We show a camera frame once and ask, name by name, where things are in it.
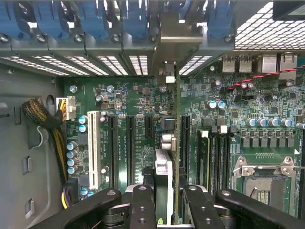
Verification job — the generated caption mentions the black RAM slot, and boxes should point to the black RAM slot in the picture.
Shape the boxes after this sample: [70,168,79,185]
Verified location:
[228,125,238,191]
[218,125,229,191]
[296,133,305,219]
[211,125,219,191]

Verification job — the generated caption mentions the long black expansion slot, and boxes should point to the long black expansion slot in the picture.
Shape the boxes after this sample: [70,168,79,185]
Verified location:
[107,115,119,190]
[180,115,192,172]
[125,115,137,186]

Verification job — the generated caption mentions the CPU socket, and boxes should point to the CPU socket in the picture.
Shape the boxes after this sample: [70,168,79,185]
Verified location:
[231,155,303,217]

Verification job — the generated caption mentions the black power connector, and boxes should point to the black power connector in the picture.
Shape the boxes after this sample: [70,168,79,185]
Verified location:
[62,177,80,205]

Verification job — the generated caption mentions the white expansion slot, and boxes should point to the white expansion slot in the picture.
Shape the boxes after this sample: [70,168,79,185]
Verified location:
[86,110,102,191]

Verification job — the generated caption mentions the short black expansion slot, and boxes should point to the short black expansion slot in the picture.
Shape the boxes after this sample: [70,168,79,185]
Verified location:
[143,115,154,139]

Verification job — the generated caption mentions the green motherboard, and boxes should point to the green motherboard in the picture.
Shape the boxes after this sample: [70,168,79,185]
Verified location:
[62,53,305,222]

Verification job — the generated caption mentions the white power connector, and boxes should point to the white power connector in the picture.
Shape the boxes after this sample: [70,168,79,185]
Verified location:
[56,96,77,122]

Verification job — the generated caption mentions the open black PC case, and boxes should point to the open black PC case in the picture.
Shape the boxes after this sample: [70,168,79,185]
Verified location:
[0,0,305,229]

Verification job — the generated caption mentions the silver USB port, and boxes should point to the silver USB port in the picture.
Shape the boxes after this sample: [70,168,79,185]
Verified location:
[261,53,278,73]
[238,54,253,73]
[221,54,237,73]

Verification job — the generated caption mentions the silver network port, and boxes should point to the silver network port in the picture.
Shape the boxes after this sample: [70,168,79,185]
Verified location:
[279,53,298,81]

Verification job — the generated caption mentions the purple and yellow wires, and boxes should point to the purple and yellow wires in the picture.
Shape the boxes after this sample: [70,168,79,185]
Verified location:
[61,188,72,209]

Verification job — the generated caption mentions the braided black yellow power cable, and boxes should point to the braided black yellow power cable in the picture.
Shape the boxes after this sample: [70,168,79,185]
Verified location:
[21,97,70,186]

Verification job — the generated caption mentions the twisted red black wire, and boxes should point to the twisted red black wire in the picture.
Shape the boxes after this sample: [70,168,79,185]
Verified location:
[227,67,305,92]

